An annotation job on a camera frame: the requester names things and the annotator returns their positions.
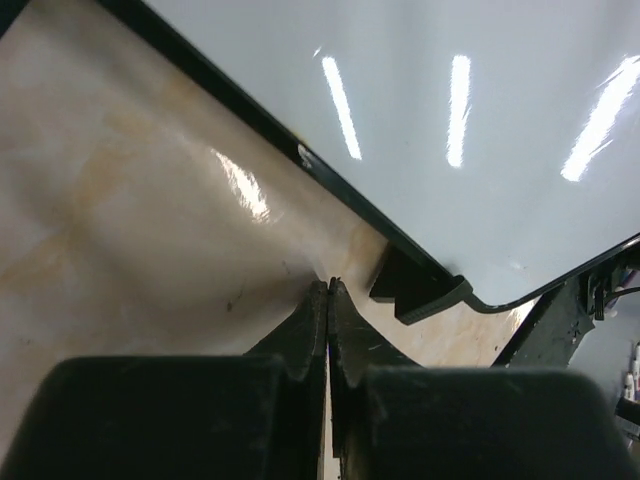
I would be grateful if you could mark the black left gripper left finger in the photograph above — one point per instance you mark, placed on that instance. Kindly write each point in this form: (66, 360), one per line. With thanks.
(258, 415)

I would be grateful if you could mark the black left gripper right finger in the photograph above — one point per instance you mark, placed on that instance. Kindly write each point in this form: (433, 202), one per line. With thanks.
(395, 419)

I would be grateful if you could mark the black framed whiteboard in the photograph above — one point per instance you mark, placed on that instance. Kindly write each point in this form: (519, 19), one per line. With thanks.
(495, 144)

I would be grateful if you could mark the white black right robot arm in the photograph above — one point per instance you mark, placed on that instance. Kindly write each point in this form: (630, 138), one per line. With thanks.
(558, 322)

